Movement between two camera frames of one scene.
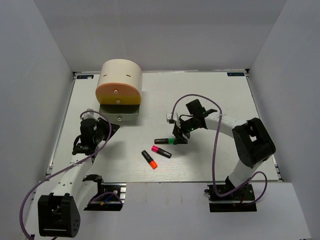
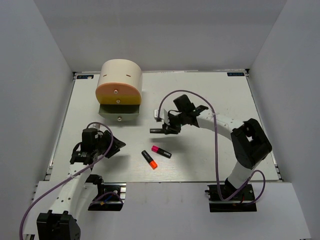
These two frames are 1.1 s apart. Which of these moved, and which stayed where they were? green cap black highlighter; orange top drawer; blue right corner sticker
Moved: green cap black highlighter
Stayed: orange top drawer; blue right corner sticker
